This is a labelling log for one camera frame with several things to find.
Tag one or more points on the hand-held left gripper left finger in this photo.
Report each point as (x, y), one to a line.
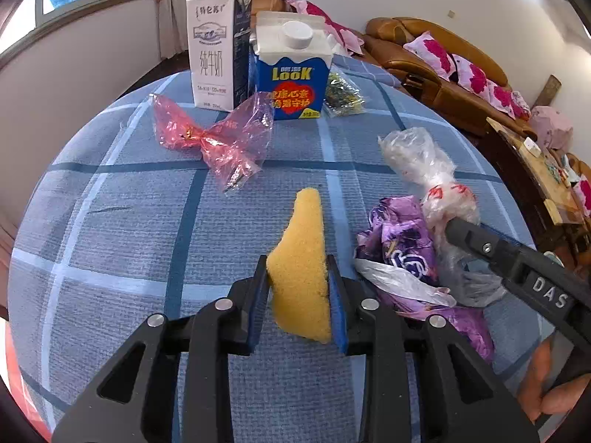
(258, 295)

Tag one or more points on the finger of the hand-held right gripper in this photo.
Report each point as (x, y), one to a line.
(485, 247)

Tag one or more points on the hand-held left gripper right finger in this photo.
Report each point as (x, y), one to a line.
(337, 300)

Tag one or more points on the yellow sponge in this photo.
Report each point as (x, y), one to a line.
(300, 263)

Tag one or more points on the clear plastic bag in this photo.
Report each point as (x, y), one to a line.
(415, 157)

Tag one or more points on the person's right hand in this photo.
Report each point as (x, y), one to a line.
(549, 378)

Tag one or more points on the dark wooden coffee table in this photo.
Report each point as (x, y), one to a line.
(521, 184)

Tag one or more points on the purple wrapper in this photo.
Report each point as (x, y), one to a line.
(397, 235)

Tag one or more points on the pink floral pillow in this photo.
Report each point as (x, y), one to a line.
(429, 50)
(323, 18)
(582, 198)
(471, 74)
(519, 106)
(497, 96)

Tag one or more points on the white tissue box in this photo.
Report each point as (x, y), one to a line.
(530, 148)

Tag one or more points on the tan leather armchair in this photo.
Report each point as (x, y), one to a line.
(579, 166)

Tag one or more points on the pink covered object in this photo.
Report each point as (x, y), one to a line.
(551, 127)

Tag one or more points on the blue checked tablecloth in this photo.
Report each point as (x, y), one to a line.
(138, 221)

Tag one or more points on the pink plastic wrapper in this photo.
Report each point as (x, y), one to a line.
(221, 138)

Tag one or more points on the brown wooden board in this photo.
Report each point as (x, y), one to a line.
(548, 92)

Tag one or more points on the small clear packet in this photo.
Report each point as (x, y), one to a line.
(341, 94)

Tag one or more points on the blue and white carton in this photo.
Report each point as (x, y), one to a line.
(291, 87)

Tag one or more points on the white milk carton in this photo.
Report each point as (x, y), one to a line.
(212, 55)

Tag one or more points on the pink curtain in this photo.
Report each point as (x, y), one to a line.
(173, 9)

